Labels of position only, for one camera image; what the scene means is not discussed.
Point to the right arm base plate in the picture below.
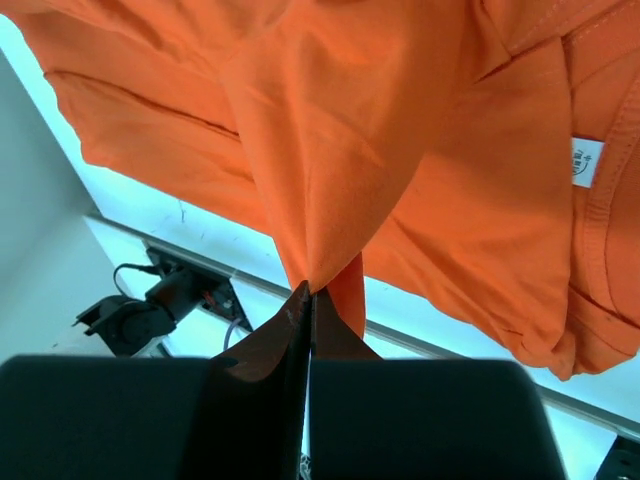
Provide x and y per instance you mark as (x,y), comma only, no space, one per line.
(622,461)

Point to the orange t shirt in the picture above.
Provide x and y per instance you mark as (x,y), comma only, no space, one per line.
(481,154)

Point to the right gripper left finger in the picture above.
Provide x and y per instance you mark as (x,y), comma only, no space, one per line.
(238,415)

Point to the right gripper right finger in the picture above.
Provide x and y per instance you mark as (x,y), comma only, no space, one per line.
(372,418)

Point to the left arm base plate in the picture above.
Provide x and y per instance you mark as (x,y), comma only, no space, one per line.
(210,290)

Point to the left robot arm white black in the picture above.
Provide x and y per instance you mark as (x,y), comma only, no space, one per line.
(127,325)

